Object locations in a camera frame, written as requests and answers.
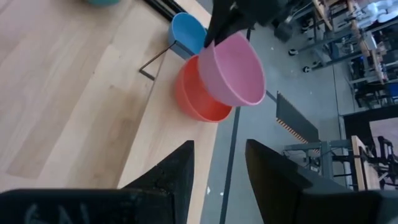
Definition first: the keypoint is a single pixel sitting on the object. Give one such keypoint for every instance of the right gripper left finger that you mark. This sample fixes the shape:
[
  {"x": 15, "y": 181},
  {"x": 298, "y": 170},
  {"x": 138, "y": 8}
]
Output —
[{"x": 177, "y": 174}]

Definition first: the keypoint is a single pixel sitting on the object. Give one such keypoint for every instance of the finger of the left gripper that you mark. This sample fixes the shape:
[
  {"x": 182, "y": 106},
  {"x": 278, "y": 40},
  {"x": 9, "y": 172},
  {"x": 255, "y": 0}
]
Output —
[
  {"x": 234, "y": 25},
  {"x": 219, "y": 15}
]

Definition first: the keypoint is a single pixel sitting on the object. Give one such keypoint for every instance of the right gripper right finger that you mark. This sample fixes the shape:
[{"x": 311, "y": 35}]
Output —
[{"x": 280, "y": 193}]

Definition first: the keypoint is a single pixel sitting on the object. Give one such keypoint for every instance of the blue bowl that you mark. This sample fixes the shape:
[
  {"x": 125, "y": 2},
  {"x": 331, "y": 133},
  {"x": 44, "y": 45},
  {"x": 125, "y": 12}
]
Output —
[{"x": 186, "y": 31}]

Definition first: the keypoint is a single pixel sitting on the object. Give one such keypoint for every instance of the pink bowl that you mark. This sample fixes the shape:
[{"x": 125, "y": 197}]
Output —
[{"x": 236, "y": 71}]

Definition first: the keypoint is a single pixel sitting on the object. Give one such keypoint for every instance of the coral bowl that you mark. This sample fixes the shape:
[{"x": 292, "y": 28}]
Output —
[{"x": 192, "y": 96}]

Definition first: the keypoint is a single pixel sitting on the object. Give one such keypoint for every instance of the teal bowl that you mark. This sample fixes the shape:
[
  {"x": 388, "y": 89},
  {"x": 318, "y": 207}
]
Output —
[{"x": 102, "y": 2}]

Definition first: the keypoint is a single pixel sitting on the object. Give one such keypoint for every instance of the wheeled workbench with wooden top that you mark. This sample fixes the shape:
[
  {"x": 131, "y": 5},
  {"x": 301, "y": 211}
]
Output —
[
  {"x": 321, "y": 15},
  {"x": 373, "y": 59}
]

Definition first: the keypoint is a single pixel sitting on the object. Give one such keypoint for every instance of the black panel with orange edge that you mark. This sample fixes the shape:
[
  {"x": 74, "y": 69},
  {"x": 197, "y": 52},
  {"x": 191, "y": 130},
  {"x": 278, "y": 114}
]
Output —
[{"x": 295, "y": 121}]

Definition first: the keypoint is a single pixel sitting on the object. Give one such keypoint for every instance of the wooden table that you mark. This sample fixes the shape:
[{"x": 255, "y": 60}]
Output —
[{"x": 357, "y": 161}]

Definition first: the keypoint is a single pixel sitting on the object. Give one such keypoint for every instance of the black partition panel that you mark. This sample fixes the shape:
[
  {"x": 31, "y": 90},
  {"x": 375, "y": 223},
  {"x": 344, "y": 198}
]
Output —
[{"x": 354, "y": 124}]

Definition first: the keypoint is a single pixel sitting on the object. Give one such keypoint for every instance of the black robot arms on table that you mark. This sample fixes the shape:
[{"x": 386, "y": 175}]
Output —
[{"x": 384, "y": 161}]

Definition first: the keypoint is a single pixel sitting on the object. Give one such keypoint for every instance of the pink quilted curtain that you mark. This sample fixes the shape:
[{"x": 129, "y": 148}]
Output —
[{"x": 385, "y": 130}]

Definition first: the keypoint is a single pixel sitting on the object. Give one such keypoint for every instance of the black metal table frame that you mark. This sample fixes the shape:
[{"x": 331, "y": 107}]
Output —
[{"x": 164, "y": 9}]

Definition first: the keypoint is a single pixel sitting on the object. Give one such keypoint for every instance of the grey metal table frame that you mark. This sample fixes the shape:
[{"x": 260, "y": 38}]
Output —
[{"x": 326, "y": 158}]

